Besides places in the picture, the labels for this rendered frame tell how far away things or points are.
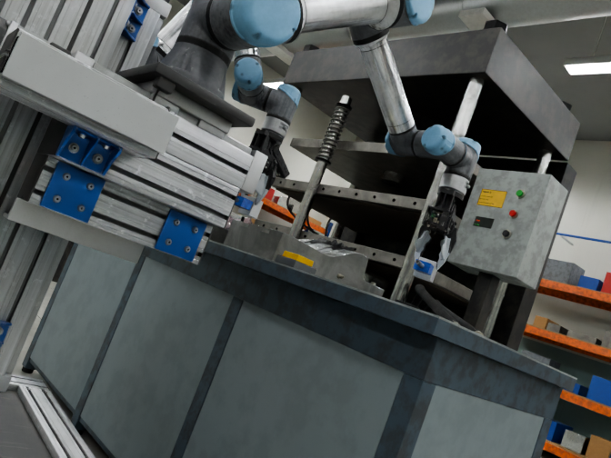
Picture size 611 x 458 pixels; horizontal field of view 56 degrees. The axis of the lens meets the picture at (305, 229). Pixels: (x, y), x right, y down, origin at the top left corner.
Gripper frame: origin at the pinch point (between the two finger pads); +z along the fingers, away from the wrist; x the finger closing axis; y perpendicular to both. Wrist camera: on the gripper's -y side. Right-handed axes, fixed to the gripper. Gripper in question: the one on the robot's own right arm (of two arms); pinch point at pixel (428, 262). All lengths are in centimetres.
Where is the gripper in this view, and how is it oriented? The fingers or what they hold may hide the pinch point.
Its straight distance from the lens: 161.7
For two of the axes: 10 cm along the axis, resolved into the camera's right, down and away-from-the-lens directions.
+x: 8.5, 2.8, -4.4
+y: -3.8, -2.5, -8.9
